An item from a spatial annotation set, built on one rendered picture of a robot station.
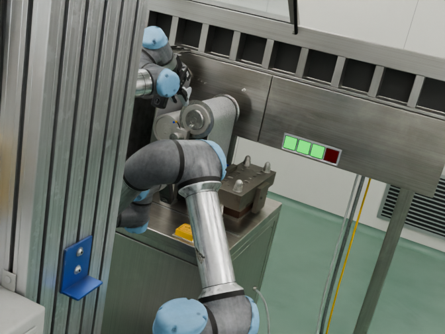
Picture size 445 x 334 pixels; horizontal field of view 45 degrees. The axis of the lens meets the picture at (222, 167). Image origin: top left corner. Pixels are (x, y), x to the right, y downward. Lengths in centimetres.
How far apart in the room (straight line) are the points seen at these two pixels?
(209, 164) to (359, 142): 96
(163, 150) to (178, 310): 39
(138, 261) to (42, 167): 123
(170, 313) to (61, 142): 54
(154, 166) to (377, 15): 339
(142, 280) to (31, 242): 120
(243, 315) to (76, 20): 80
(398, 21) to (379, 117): 238
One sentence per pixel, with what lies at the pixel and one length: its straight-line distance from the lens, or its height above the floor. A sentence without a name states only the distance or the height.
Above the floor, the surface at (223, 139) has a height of 116.
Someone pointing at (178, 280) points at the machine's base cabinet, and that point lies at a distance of 196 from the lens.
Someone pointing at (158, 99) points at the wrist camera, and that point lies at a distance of 174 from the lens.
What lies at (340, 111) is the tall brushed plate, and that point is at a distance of 219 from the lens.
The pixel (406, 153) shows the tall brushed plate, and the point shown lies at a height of 128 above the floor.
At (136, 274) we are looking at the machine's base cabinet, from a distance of 205.
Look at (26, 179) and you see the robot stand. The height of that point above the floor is 143.
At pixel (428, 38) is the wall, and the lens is 446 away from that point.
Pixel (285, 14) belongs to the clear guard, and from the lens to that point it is 225.
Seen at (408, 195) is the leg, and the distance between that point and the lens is 238.
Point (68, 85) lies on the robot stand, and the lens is 83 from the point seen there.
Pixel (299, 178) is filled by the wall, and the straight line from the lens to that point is 479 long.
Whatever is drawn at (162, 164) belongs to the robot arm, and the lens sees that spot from 132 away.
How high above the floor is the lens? 175
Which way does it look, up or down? 19 degrees down
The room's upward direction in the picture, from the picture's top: 12 degrees clockwise
